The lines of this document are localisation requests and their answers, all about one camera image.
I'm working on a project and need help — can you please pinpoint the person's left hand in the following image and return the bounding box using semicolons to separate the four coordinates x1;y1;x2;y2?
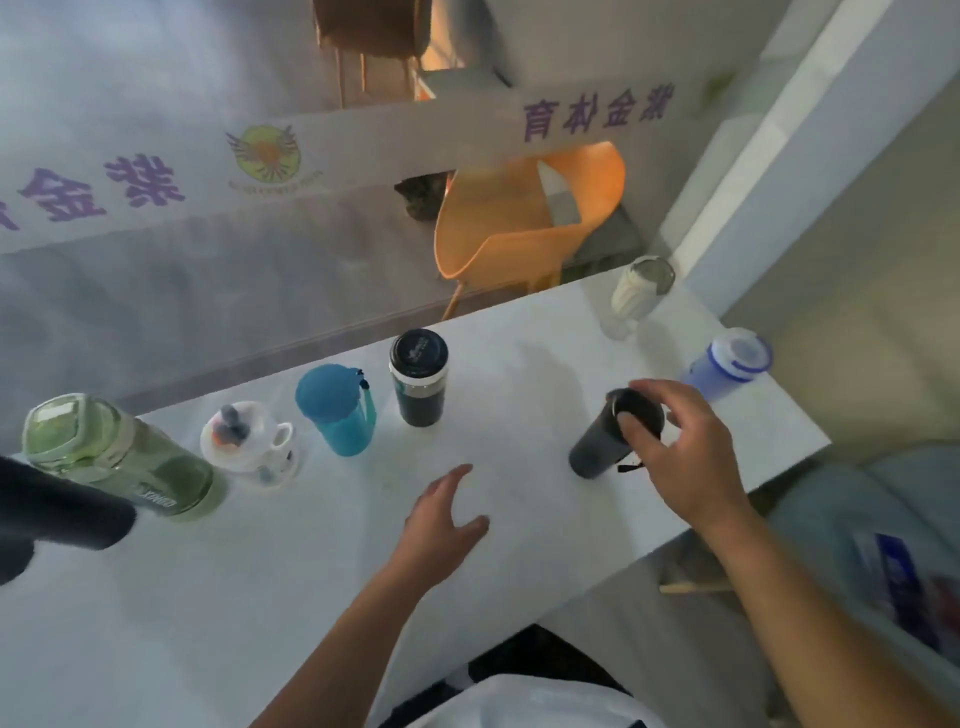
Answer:
386;463;491;595

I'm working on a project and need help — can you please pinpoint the person's right hand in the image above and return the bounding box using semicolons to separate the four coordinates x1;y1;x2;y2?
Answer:
615;378;753;537

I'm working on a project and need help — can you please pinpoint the black tumbler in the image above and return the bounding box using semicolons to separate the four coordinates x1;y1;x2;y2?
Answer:
568;387;667;480

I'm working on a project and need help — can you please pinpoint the person's right forearm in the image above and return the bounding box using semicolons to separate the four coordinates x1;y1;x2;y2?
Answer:
701;501;960;728

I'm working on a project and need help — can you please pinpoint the person's left forearm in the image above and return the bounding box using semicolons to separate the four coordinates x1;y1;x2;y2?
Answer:
251;562;432;728

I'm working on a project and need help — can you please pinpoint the blue bottle with white lid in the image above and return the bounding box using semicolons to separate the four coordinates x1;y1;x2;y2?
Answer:
682;327;774;403

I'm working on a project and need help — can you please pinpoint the clear bottle with white sleeve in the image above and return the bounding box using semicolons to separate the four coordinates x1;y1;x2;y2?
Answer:
598;255;678;343

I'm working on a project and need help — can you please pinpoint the black bottle with white band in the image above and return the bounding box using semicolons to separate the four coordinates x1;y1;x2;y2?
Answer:
388;327;450;429

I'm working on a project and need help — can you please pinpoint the person's white shirt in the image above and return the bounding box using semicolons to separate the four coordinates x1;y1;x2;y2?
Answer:
405;673;669;728

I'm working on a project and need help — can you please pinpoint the grey cushioned seat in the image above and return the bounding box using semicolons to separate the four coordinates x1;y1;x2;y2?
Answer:
768;442;960;710

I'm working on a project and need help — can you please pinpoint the orange plastic chair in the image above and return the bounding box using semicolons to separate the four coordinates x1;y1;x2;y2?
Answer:
433;142;627;322

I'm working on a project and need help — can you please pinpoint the blue and white packet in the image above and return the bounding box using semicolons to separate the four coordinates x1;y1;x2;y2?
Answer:
853;531;960;655

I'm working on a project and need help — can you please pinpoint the dark bag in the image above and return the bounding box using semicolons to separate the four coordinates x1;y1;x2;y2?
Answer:
394;172;453;223

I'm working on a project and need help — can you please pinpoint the green transparent water bottle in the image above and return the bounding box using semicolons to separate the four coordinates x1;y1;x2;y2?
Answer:
21;393;228;523

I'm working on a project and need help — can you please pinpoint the white banner with purple print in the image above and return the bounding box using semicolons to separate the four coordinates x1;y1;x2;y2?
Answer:
0;71;740;256

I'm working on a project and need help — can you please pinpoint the black padded object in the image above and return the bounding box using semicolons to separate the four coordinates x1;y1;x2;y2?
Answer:
0;455;139;588

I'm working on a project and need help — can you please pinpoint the wooden chair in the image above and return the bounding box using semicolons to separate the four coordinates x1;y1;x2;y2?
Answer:
312;0;435;108

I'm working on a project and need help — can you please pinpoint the teal cup with strap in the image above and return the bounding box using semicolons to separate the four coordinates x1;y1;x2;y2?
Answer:
294;363;378;458

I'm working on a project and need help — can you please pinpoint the white lidded cup with handle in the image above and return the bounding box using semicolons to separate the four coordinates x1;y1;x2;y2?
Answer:
199;400;303;489

